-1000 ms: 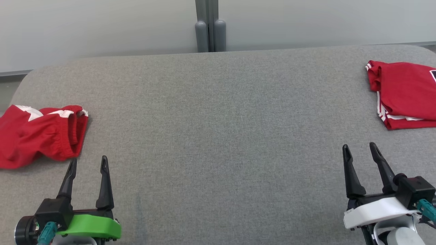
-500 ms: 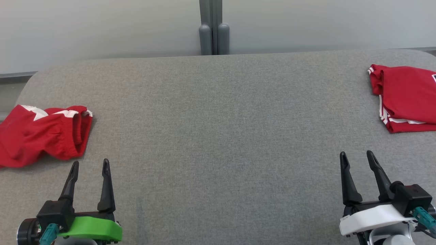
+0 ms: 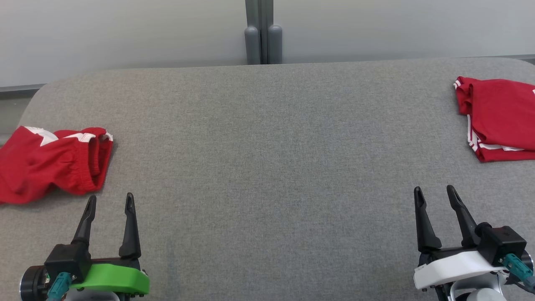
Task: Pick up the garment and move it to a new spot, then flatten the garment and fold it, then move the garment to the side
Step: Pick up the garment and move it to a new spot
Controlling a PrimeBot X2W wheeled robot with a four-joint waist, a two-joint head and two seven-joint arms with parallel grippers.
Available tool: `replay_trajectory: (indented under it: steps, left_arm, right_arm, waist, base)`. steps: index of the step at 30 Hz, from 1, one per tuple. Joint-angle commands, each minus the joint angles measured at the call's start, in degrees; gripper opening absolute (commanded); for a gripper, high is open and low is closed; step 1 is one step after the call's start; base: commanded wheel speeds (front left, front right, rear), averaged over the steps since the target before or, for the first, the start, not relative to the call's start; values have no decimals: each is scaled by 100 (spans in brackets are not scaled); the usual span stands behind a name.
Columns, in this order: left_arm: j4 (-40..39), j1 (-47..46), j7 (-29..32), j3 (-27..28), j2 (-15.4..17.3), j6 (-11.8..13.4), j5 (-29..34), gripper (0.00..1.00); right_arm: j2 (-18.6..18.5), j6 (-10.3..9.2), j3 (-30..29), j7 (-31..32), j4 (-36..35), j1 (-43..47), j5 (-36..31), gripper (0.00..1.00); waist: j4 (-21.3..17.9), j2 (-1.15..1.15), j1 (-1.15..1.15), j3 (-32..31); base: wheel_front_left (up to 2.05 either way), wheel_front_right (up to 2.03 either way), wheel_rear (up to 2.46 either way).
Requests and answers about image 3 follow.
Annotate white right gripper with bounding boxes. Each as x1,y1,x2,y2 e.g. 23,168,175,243
413,185,504,290

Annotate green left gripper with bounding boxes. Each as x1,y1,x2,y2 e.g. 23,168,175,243
69,192,150,296

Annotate red shorts with white trim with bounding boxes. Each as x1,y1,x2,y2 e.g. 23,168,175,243
0,125,114,205

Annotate grey fabric sofa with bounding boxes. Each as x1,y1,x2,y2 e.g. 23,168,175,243
0,56,535,301

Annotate teal left camera connector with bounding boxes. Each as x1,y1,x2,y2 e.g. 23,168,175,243
47,272,72,301

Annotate teal camera connector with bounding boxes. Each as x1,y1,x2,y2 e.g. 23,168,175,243
47,272,72,301
502,254,535,290

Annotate teal right camera connector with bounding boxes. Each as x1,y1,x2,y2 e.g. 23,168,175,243
502,254,535,290

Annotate grey wall rail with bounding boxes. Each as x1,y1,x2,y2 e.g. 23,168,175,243
0,84,46,99

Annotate grey metal frame post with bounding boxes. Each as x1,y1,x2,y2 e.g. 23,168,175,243
245,0,283,65

